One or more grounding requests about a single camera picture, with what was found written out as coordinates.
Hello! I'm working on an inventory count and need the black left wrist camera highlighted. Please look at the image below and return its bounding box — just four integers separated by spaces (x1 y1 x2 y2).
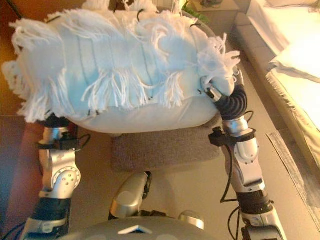
58 134 81 151

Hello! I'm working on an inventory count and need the cream fringed blanket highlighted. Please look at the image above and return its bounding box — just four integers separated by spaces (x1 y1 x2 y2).
264 72 320 162

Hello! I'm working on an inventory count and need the green leafy plant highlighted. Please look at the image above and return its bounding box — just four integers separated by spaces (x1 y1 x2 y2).
181 0 209 23

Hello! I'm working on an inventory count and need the silver robot left leg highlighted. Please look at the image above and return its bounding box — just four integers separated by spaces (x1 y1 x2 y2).
108 171 153 221

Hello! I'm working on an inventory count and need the white fringed cushion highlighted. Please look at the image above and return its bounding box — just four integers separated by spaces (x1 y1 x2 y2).
0 0 242 134

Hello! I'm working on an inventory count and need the silver robot right leg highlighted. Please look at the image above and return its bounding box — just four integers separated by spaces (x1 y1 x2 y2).
178 211 206 230

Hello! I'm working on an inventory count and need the grey upholstered armchair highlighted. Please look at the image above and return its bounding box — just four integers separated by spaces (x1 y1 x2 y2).
109 124 225 173

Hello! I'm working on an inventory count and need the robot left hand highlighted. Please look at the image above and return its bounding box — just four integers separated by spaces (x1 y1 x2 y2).
43 113 73 130

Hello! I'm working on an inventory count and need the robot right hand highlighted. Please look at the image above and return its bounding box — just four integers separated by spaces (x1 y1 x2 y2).
199 68 249 123

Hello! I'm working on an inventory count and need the silver robot leg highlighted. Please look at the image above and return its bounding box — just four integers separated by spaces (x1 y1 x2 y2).
108 171 153 221
178 211 206 230

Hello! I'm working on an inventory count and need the beige upholstered bed frame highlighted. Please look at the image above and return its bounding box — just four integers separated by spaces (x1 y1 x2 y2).
233 11 320 181

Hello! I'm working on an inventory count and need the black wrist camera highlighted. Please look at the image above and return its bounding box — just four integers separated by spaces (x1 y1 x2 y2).
208 126 228 149
58 134 81 151

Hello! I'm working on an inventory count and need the grey patterned rug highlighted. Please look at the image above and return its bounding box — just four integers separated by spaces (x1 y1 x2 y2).
265 131 320 225

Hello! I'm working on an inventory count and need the white bed sheet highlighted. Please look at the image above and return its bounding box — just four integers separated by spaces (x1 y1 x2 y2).
247 0 320 84

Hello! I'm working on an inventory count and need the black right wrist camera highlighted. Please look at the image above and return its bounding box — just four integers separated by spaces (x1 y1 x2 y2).
208 126 228 149

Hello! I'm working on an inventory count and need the light wooden bedside table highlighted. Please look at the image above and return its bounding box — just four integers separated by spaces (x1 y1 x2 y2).
192 0 241 25

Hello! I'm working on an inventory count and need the glossy dark wardrobe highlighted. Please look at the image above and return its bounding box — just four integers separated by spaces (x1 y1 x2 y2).
0 0 45 240

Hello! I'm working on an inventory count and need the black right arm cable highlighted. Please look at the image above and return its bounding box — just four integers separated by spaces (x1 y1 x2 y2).
219 144 241 204

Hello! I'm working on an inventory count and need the grey robot torso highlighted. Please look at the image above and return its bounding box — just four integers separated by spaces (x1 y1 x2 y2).
64 216 213 240

